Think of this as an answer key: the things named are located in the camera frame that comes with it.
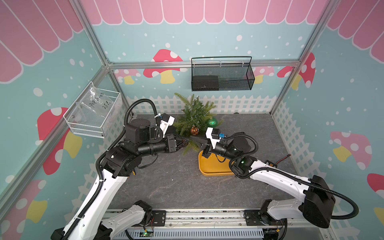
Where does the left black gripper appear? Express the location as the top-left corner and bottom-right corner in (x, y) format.
(138, 134), (189, 157)

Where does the copper shiny ball ornament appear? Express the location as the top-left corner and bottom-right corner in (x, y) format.
(190, 126), (200, 136)

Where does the green glitter ball ornament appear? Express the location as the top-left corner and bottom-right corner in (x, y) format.
(208, 118), (219, 128)

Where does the yellow plastic bin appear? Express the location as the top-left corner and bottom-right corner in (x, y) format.
(198, 151), (234, 177)

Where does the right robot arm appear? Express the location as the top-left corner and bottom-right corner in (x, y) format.
(191, 133), (359, 229)

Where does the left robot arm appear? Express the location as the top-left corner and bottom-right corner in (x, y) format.
(51, 99), (189, 240)

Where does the small green christmas tree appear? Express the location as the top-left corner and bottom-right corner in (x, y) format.
(173, 93), (216, 138)

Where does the black box in basket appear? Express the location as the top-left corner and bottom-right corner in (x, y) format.
(192, 76), (219, 91)

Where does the clear plastic zip bag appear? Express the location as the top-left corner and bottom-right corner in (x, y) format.
(75, 83), (122, 133)

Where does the green circuit board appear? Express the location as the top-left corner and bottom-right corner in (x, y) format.
(139, 230), (154, 238)

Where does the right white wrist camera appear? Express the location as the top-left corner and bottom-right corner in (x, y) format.
(206, 128), (226, 149)

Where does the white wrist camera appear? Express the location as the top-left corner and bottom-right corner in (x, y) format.
(206, 128), (226, 149)
(156, 114), (176, 137)

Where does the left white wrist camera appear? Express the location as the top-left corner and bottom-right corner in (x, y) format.
(156, 114), (176, 137)

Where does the black wire mesh basket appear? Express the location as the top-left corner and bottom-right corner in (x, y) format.
(191, 56), (255, 91)

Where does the aluminium front rail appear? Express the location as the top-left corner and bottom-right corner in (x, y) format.
(80, 208), (331, 230)

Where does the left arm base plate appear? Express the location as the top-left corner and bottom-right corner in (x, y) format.
(132, 211), (167, 228)

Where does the white wire wall basket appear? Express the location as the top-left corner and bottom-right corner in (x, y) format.
(62, 81), (123, 139)

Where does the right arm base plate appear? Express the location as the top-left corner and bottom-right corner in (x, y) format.
(243, 210), (286, 227)

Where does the white slotted cable duct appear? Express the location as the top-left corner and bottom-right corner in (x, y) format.
(115, 229), (265, 240)

